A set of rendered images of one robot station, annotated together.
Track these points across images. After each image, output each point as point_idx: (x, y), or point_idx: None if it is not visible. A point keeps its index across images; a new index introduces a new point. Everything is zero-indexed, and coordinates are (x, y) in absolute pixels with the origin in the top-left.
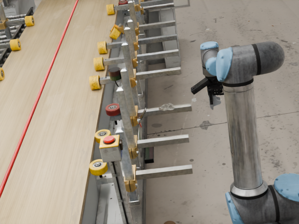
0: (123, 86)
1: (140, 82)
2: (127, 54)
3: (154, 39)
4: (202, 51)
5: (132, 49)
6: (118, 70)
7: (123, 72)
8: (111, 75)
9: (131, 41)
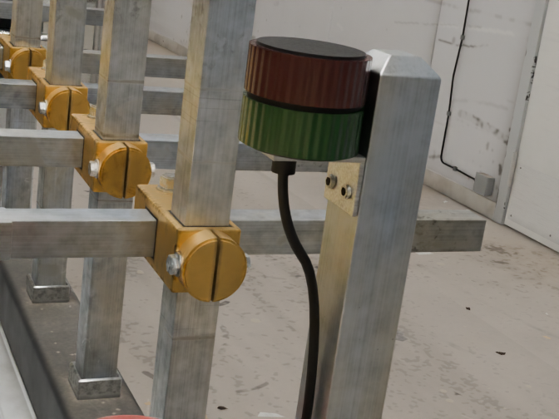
0: (358, 238)
1: (61, 316)
2: (234, 39)
3: (164, 96)
4: None
5: (139, 80)
6: (366, 57)
7: (405, 90)
8: (293, 91)
9: (142, 21)
